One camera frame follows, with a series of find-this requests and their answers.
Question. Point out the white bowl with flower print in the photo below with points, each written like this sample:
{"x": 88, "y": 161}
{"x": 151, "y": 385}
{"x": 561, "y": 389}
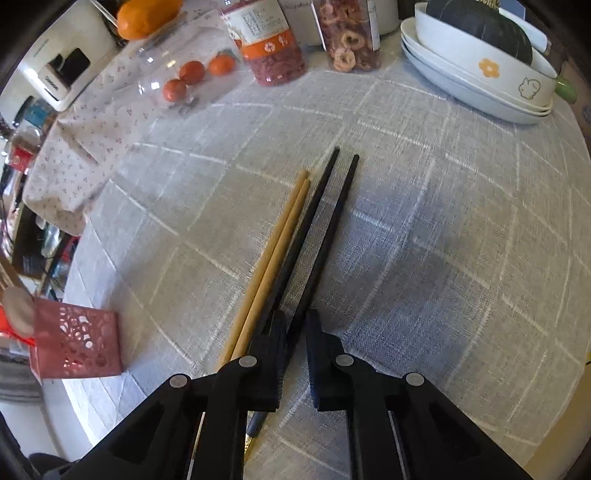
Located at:
{"x": 480, "y": 76}

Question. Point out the jar of red berries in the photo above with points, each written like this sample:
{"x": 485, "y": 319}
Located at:
{"x": 270, "y": 50}

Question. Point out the large orange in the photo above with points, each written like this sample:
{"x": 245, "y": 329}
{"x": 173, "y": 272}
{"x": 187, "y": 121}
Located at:
{"x": 147, "y": 17}

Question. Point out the pink perforated utensil basket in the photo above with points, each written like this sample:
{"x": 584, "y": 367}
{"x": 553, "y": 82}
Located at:
{"x": 78, "y": 344}

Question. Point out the black chopstick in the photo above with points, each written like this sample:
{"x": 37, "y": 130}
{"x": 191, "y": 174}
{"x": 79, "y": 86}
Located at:
{"x": 309, "y": 230}
{"x": 330, "y": 240}

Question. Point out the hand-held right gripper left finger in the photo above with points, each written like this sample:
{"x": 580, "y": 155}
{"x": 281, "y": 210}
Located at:
{"x": 271, "y": 364}

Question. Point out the plain wooden chopstick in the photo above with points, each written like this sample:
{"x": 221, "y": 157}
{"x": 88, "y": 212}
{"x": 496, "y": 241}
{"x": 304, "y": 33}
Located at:
{"x": 286, "y": 258}

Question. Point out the wooden chopsticks pair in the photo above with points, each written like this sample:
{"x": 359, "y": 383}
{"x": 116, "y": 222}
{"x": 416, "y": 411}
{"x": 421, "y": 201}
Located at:
{"x": 277, "y": 249}

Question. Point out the grey checked tablecloth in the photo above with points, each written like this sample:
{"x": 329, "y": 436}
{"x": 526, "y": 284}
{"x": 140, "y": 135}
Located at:
{"x": 415, "y": 254}

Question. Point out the dark green squash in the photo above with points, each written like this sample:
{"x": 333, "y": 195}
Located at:
{"x": 485, "y": 25}

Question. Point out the jar of dried fruit rings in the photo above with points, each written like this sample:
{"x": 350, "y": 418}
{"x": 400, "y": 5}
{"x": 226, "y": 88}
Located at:
{"x": 348, "y": 44}

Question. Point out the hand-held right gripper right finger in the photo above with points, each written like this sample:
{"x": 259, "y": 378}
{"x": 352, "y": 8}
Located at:
{"x": 323, "y": 369}

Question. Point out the white air fryer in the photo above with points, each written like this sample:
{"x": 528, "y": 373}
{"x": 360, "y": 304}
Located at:
{"x": 64, "y": 69}

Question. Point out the glass jar with wooden lid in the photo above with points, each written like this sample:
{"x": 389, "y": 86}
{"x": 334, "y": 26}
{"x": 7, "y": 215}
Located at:
{"x": 184, "y": 60}

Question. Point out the small orange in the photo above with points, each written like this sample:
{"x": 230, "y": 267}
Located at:
{"x": 175, "y": 90}
{"x": 191, "y": 72}
{"x": 223, "y": 63}

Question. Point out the floral cabinet cloth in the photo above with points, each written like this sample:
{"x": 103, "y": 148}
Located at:
{"x": 92, "y": 152}

